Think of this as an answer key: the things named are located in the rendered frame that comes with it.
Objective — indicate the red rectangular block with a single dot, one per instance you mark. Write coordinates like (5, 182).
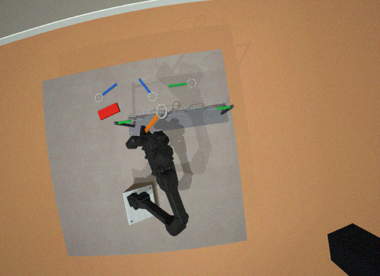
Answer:
(108, 111)

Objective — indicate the orange handle with grey loop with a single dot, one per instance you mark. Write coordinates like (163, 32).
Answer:
(155, 118)

